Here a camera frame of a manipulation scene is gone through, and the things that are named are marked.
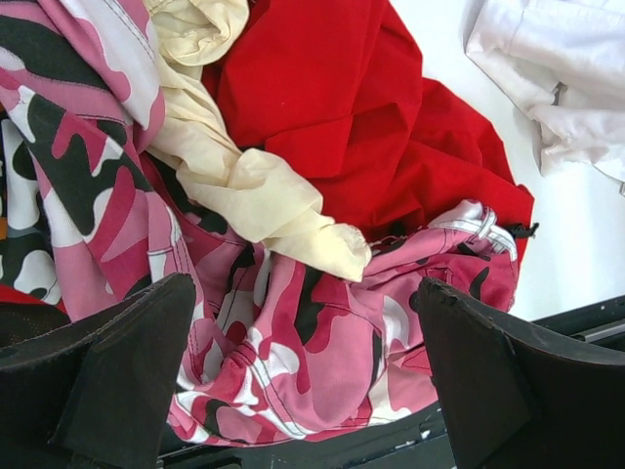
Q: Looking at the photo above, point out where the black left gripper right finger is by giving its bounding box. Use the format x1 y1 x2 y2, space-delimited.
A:
416 278 624 468

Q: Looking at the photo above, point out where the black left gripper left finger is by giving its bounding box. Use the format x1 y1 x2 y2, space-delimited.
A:
1 274 195 468

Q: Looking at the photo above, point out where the pink camouflage cloth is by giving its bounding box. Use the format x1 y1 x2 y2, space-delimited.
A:
0 0 519 448

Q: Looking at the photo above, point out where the cream cloth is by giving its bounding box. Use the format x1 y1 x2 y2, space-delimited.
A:
145 0 371 281

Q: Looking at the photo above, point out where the white cloth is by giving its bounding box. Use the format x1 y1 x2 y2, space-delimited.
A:
465 1 624 182

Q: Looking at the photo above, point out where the red cloth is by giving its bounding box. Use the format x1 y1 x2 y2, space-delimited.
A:
0 0 537 314

